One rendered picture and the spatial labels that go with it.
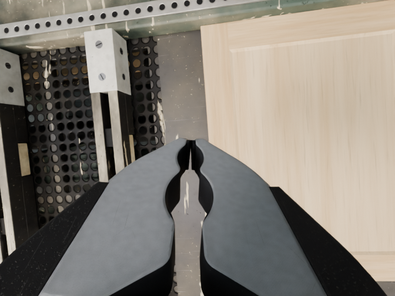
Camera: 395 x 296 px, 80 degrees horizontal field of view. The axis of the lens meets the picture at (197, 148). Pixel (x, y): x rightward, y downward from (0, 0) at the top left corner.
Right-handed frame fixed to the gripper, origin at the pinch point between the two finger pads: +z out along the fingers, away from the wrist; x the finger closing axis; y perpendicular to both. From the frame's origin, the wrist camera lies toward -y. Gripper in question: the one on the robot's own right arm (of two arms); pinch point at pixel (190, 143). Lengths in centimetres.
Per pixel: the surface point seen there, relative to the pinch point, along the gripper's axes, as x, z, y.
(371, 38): 35, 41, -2
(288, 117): 20.4, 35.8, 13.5
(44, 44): -34, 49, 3
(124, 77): -15.0, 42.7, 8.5
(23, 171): -40, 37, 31
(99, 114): -19.1, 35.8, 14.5
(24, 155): -41, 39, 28
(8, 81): -43, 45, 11
